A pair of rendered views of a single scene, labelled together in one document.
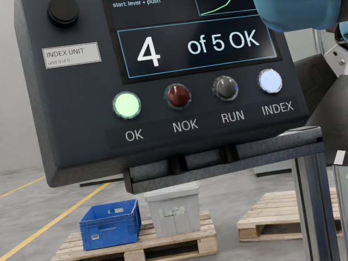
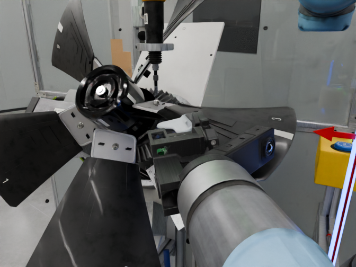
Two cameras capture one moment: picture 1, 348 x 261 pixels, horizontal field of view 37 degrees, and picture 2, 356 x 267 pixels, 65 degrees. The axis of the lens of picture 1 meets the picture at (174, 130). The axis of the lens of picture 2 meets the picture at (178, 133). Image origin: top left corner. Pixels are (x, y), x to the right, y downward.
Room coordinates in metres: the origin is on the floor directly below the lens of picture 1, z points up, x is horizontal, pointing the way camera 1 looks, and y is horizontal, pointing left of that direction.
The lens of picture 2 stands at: (0.72, -0.18, 1.32)
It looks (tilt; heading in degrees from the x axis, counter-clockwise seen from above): 19 degrees down; 316
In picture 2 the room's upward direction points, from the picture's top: straight up
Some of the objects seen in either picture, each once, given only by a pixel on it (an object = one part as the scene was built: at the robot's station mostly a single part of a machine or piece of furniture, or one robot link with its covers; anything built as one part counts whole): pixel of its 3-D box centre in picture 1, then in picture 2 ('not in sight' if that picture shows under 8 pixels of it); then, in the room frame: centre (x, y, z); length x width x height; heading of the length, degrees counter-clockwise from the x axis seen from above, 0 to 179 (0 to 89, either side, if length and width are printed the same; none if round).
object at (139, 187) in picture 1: (227, 158); not in sight; (0.58, -0.05, 1.04); 0.24 x 0.03 x 0.03; 110
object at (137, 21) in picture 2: not in sight; (141, 17); (1.65, -0.89, 1.39); 0.10 x 0.07 x 0.09; 145
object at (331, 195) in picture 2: not in sight; (331, 194); (0.90, -0.93, 0.92); 0.03 x 0.03 x 0.12; 20
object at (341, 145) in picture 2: not in sight; (344, 147); (0.88, -0.89, 1.08); 0.04 x 0.04 x 0.02
